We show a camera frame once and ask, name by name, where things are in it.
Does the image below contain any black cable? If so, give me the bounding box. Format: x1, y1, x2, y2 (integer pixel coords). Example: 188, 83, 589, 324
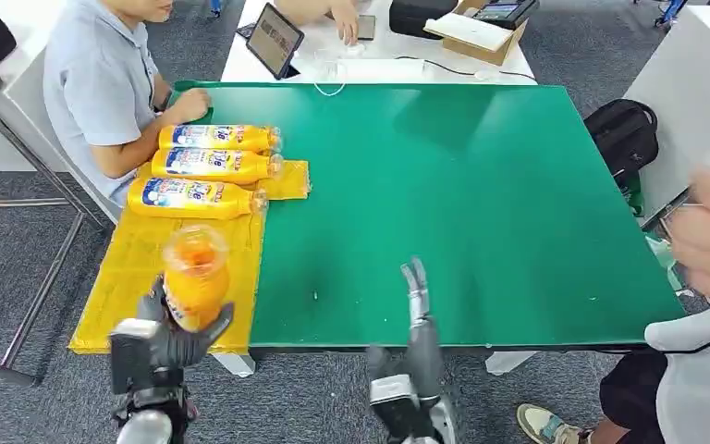
394, 55, 537, 81

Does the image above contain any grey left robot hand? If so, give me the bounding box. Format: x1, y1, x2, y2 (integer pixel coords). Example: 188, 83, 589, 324
136, 276, 236, 373

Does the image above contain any black backpack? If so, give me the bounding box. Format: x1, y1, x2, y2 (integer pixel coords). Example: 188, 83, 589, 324
583, 98, 661, 192

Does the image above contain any white cable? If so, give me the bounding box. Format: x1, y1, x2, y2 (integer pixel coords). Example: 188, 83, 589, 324
312, 47, 349, 98

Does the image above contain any orange drink bottle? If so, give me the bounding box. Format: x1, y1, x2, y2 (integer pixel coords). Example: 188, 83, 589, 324
127, 177, 269, 221
162, 224, 232, 334
158, 124, 283, 155
150, 146, 285, 186

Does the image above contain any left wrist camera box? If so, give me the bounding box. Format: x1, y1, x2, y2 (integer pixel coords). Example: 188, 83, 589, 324
109, 317, 162, 397

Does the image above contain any person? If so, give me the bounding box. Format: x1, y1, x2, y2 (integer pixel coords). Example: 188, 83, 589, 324
273, 0, 361, 48
43, 0, 214, 208
516, 142, 710, 444

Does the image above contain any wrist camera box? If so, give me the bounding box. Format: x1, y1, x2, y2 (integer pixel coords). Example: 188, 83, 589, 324
369, 374, 422, 433
109, 317, 162, 397

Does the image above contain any cardboard box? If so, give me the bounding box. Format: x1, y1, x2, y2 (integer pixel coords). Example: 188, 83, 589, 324
422, 0, 528, 68

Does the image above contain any black case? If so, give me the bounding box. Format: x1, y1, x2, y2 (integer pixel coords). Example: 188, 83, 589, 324
388, 0, 459, 41

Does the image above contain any green table mat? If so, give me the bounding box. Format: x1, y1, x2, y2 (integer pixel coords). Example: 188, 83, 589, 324
169, 80, 688, 352

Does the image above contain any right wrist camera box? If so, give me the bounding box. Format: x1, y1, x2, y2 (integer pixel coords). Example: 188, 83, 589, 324
369, 374, 422, 433

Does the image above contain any white side table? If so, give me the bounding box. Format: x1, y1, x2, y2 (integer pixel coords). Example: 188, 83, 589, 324
623, 5, 710, 233

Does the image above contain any pale green plastic bag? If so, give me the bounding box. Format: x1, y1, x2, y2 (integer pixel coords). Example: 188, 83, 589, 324
644, 235, 686, 293

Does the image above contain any yellow sheet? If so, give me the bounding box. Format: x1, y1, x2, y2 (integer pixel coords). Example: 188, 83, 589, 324
67, 160, 312, 357

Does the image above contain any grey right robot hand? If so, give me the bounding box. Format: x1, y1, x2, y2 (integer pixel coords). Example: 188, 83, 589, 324
366, 256, 447, 411

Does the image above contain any black tablet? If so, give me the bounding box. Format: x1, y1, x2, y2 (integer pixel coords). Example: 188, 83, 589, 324
245, 2, 306, 81

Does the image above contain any black device with screen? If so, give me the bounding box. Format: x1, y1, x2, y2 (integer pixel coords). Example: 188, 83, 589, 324
471, 0, 541, 31

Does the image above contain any white table with metal legs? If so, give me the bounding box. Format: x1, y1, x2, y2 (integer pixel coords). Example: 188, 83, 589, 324
0, 0, 125, 389

